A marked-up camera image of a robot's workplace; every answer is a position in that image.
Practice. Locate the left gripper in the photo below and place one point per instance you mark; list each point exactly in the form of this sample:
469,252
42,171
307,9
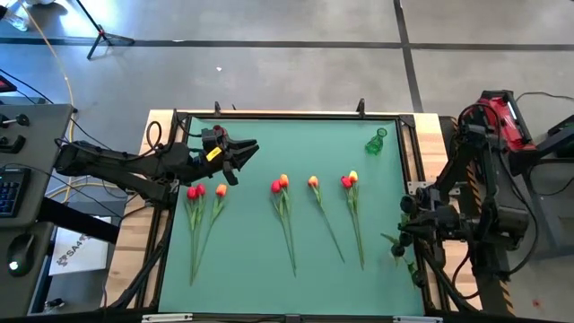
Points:
217,154

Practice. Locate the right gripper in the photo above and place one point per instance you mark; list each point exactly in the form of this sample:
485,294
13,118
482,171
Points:
430,220

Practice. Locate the red tulip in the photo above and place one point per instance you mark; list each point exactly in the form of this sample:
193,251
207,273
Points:
201,189
192,193
276,186
346,182

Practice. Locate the yellow tulip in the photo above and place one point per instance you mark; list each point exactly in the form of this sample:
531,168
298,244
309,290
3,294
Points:
353,176

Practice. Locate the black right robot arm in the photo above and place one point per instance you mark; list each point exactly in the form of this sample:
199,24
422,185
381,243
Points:
507,220

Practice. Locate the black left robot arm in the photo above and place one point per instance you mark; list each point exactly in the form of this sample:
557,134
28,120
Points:
112,163

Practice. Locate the green glass vase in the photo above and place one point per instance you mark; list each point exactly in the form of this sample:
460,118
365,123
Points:
374,145

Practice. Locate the white metal plate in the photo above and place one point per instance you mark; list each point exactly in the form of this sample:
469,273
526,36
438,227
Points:
412,185

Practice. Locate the black table clamp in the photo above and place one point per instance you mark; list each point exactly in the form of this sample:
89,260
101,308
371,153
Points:
217,108
360,107

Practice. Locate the green table mat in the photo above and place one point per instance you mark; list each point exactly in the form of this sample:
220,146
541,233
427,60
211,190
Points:
269,202

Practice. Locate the red tool box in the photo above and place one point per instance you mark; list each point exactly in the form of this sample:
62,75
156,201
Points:
511,121

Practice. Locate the black tripod stand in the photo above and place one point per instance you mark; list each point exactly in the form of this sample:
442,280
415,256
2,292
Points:
104,38

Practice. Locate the black equipment case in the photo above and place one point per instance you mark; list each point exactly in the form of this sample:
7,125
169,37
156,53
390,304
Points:
560,134

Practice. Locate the white printed paper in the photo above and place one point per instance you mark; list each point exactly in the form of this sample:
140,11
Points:
76,255

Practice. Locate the grey desk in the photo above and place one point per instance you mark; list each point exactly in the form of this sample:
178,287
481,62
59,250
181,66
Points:
40,148

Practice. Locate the black knob lever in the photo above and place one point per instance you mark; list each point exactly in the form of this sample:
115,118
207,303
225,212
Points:
20,120

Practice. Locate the black keyboard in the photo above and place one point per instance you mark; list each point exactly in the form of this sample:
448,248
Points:
11,193

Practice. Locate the black computer mouse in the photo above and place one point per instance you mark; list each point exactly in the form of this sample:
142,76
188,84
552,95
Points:
20,253

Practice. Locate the black desk device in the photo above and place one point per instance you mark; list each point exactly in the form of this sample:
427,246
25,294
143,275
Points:
5,85

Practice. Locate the clear plastic bag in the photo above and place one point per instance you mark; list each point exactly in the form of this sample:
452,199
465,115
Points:
18,21

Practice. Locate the black table frame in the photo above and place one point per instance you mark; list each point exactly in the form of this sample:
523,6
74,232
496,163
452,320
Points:
291,116

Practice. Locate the white metal end bracket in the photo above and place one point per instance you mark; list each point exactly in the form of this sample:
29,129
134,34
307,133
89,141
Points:
167,317
417,320

